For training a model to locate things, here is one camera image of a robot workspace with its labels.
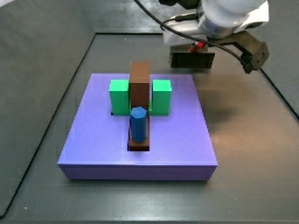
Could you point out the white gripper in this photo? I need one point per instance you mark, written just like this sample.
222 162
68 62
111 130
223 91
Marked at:
188 28

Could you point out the red peg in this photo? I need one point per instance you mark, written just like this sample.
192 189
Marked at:
196 46

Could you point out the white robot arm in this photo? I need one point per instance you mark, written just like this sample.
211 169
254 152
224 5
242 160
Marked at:
216 20

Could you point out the purple base board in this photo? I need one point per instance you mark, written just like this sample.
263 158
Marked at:
95 152

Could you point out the black U-shaped holder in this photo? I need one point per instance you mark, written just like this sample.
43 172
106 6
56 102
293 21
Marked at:
184 59

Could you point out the brown upright block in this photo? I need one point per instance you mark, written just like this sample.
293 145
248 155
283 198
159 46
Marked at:
139 99

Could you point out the green block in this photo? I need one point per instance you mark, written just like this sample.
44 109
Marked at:
162 95
119 97

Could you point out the blue hexagonal peg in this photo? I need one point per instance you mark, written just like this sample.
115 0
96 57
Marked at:
138 124

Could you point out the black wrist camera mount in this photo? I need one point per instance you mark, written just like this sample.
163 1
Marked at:
254 49

